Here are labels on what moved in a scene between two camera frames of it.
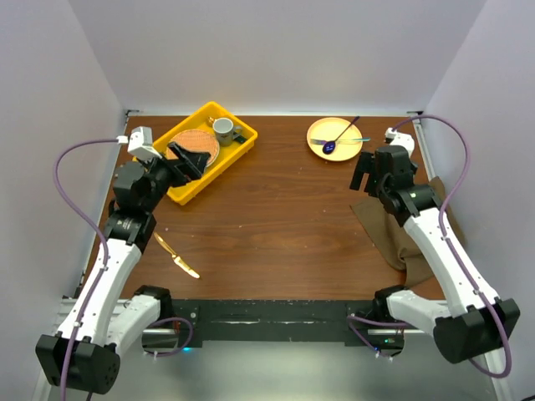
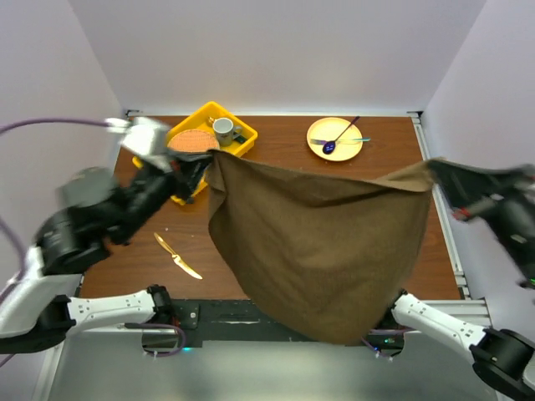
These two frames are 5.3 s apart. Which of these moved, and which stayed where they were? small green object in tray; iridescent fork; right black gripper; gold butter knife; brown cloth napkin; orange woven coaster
Moved: right black gripper; brown cloth napkin
Stayed: small green object in tray; iridescent fork; gold butter knife; orange woven coaster
